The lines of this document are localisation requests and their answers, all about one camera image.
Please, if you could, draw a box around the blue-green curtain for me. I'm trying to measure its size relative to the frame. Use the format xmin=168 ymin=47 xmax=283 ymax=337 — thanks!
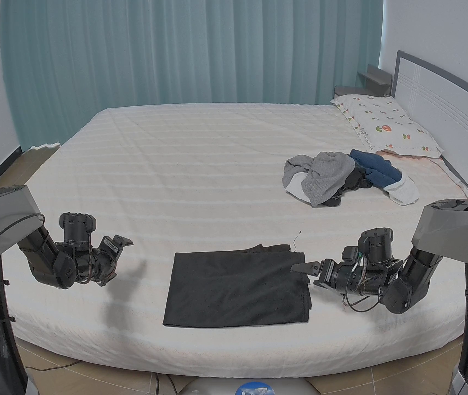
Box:
xmin=152 ymin=0 xmax=384 ymax=106
xmin=0 ymin=0 xmax=156 ymax=149

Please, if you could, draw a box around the pile of clothes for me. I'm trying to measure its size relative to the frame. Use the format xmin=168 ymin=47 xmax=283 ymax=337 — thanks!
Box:
xmin=282 ymin=148 xmax=419 ymax=208

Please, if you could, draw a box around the white printed pillow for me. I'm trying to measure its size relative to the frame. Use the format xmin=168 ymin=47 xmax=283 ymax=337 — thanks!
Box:
xmin=330 ymin=94 xmax=444 ymax=159

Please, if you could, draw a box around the black T-shirt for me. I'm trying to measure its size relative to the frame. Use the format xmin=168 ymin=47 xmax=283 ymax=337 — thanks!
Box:
xmin=163 ymin=243 xmax=313 ymax=328

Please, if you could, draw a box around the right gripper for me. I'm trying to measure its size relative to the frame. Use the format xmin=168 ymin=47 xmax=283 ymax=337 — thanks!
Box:
xmin=313 ymin=258 xmax=364 ymax=297

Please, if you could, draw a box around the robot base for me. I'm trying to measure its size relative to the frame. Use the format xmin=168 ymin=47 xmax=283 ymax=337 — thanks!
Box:
xmin=178 ymin=377 xmax=313 ymax=395

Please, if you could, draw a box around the grey bedside table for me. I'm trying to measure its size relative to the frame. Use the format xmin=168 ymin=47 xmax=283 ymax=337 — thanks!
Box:
xmin=334 ymin=64 xmax=393 ymax=98

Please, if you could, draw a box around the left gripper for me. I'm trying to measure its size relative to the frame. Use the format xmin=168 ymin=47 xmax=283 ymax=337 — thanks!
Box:
xmin=90 ymin=236 xmax=121 ymax=286

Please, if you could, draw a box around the bed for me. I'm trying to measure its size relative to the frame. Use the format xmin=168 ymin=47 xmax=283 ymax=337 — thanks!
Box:
xmin=1 ymin=50 xmax=468 ymax=375

